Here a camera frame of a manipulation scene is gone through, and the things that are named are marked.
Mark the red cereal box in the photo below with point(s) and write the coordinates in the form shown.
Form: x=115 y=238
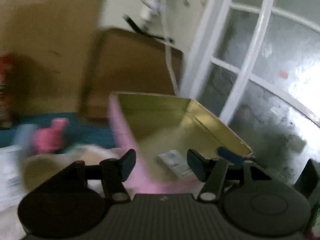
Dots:
x=8 y=90

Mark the white window frame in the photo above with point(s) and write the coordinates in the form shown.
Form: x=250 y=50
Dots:
x=197 y=64

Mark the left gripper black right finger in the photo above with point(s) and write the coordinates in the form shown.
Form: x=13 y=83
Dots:
x=218 y=175

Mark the brown woven tray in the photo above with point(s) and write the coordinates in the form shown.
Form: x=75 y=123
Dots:
x=122 y=61

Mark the blue mat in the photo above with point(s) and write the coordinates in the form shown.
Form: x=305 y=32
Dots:
x=77 y=132

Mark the large wooden board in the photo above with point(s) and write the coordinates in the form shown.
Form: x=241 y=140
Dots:
x=52 y=40

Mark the pink plush toy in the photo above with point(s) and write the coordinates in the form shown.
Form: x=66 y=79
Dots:
x=50 y=139

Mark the round cookie tub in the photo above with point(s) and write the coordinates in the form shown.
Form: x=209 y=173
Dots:
x=39 y=168

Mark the white blue wipes packet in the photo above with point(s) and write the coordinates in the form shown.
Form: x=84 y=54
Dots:
x=176 y=163

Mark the white tissue pack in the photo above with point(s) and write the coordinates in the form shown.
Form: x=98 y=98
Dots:
x=12 y=189

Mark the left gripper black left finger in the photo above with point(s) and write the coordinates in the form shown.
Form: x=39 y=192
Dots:
x=112 y=173

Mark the pink macaron tin box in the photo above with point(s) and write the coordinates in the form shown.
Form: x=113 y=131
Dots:
x=153 y=124

